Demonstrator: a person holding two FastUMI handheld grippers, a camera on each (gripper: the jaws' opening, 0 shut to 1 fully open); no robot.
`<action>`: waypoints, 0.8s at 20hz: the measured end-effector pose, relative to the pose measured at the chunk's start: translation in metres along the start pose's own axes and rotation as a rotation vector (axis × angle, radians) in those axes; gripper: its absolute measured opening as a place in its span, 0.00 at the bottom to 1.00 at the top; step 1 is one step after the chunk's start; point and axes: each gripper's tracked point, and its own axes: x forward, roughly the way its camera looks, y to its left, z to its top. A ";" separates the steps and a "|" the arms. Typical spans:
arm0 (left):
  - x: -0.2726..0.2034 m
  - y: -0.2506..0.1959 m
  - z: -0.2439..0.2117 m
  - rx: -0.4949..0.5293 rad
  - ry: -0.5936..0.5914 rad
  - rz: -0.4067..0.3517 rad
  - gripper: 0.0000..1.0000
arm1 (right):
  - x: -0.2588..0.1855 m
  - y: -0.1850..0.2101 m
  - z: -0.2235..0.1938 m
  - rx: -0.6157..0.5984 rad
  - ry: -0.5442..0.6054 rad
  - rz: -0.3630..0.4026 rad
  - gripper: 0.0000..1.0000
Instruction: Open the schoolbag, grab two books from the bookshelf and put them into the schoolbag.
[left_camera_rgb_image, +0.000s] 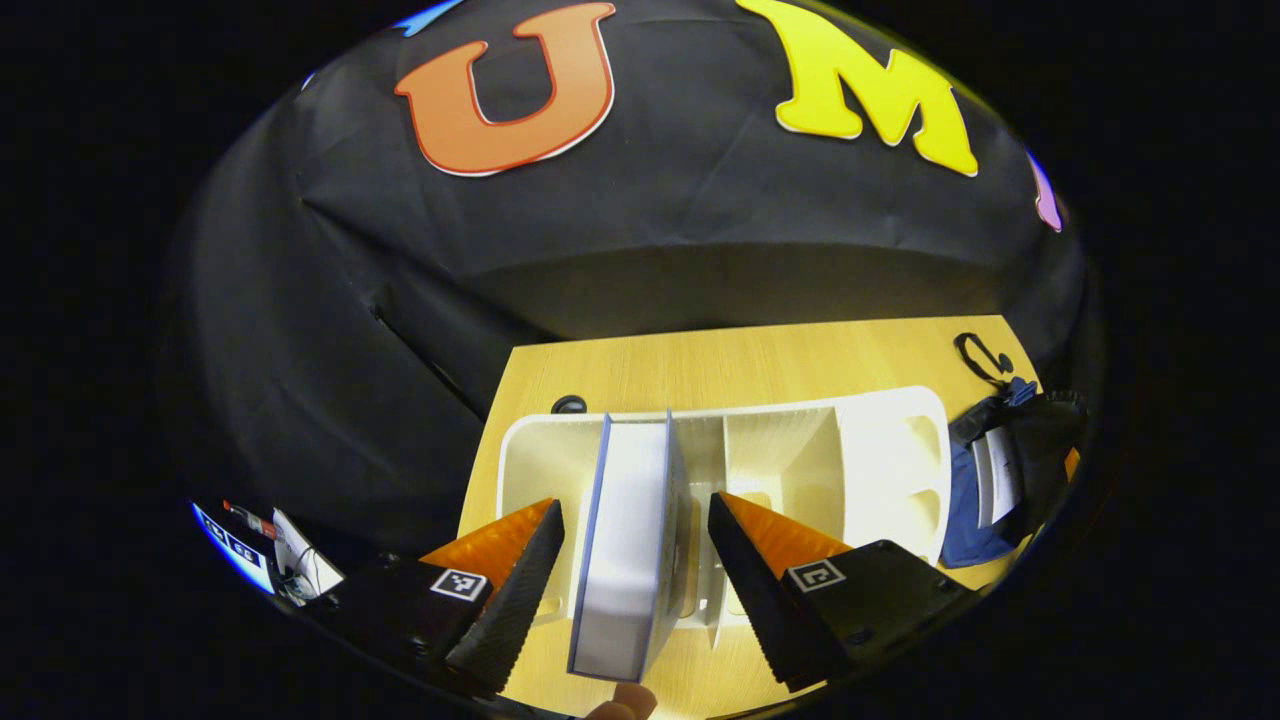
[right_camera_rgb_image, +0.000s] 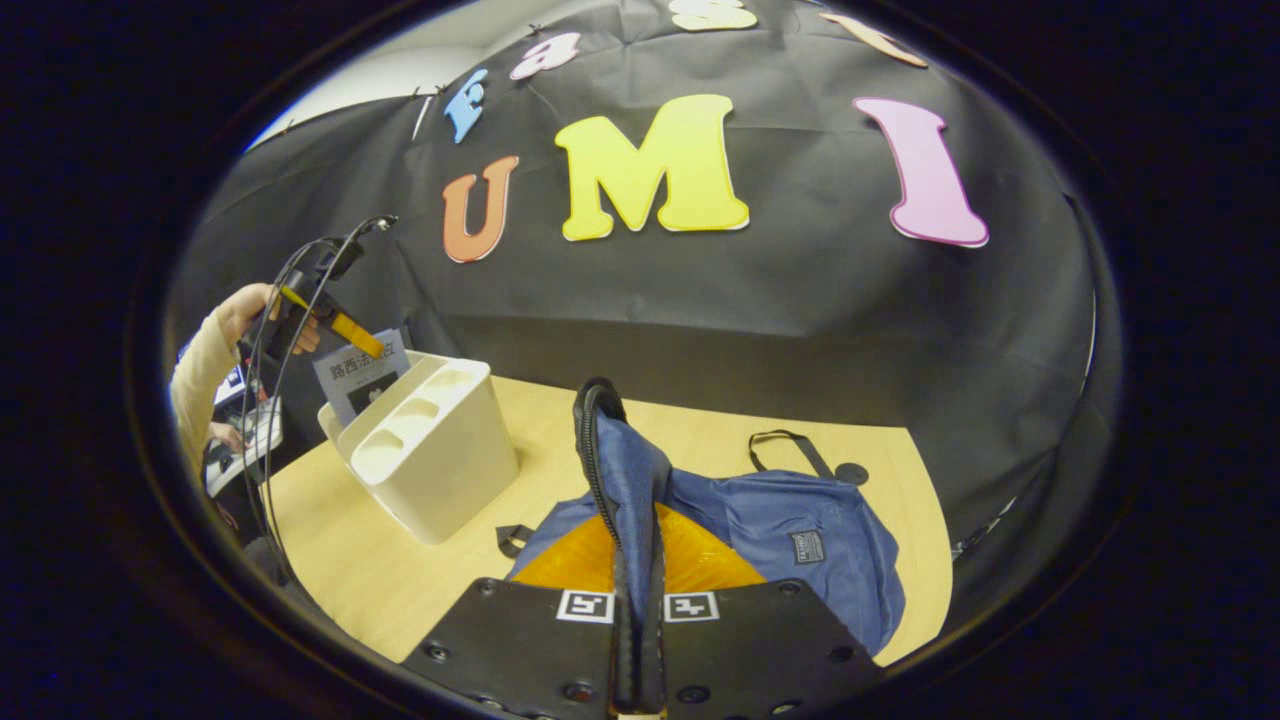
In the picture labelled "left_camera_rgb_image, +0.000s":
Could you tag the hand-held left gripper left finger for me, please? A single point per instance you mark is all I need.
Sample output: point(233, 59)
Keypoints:
point(520, 600)

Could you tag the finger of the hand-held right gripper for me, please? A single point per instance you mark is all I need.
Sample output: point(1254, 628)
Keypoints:
point(1072, 465)

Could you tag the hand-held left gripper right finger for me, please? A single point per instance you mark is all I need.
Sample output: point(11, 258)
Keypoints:
point(755, 600)

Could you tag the blue schoolbag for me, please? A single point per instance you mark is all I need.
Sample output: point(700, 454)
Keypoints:
point(965, 520)

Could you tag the lavender cover book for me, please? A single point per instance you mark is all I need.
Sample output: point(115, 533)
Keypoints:
point(630, 540)

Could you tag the cream white bookshelf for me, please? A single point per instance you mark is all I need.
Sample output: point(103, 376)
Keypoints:
point(880, 470)

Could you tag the black round table grommet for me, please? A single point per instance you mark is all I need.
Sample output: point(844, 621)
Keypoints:
point(568, 404)

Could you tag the white side desk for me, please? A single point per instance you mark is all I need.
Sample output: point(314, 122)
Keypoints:
point(300, 560)

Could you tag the small red bottle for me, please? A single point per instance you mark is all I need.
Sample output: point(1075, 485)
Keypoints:
point(250, 520)

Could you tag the computer monitor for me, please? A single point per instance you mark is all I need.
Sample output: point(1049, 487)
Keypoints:
point(235, 555)

